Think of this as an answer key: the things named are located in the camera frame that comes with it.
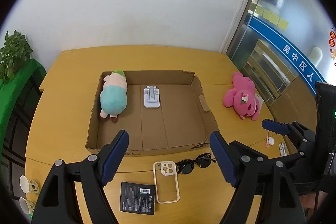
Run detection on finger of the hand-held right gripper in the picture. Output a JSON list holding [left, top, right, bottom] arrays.
[[262, 119, 317, 151], [266, 147, 327, 194]]

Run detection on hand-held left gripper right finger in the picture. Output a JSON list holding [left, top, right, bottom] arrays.
[[209, 131, 307, 224]]

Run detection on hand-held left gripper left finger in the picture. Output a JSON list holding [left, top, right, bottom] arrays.
[[31, 130, 130, 224]]

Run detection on cardboard box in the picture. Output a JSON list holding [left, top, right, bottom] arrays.
[[85, 70, 219, 158]]

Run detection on wooden desktop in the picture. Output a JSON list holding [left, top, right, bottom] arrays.
[[25, 45, 319, 224]]

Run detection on white paper bag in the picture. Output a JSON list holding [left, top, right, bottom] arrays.
[[253, 93, 265, 109]]

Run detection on black sunglasses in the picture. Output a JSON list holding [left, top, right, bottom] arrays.
[[176, 153, 216, 175]]

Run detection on pink plush bear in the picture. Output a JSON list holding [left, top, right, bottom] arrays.
[[223, 72, 260, 122]]

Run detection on cream phone case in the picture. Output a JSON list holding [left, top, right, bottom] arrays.
[[153, 160, 180, 204]]

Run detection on flat black box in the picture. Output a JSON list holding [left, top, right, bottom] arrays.
[[120, 181, 155, 215]]

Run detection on teal and pink plush pig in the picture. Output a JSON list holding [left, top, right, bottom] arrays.
[[98, 70, 128, 124]]

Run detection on white folding phone stand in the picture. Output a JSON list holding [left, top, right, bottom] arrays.
[[143, 85, 160, 109]]

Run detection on blue curved banner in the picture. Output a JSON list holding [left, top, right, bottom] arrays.
[[248, 15, 327, 96]]

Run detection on red window stickers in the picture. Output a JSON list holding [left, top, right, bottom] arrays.
[[329, 30, 336, 67]]

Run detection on leaf print paper cup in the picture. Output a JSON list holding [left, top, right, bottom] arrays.
[[19, 197, 36, 215], [20, 175, 40, 194]]

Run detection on green cloth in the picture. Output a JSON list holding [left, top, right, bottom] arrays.
[[0, 59, 47, 146]]

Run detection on green potted plant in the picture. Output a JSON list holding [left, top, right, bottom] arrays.
[[0, 30, 34, 84]]

